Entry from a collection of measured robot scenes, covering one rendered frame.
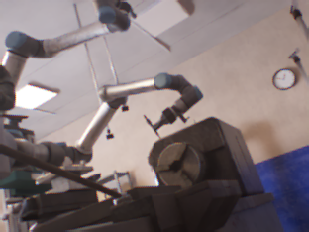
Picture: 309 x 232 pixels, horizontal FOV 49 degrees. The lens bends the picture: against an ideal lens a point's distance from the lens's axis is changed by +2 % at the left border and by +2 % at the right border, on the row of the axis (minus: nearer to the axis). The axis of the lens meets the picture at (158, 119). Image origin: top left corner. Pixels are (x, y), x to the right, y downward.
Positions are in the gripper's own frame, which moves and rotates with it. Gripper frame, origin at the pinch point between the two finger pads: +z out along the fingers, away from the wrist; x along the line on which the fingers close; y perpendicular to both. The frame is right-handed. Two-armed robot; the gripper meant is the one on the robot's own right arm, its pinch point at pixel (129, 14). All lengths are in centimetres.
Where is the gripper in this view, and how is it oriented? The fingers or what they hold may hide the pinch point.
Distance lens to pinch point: 205.8
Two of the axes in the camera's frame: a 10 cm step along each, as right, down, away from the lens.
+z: 4.7, 1.5, 8.7
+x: 8.2, 2.9, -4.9
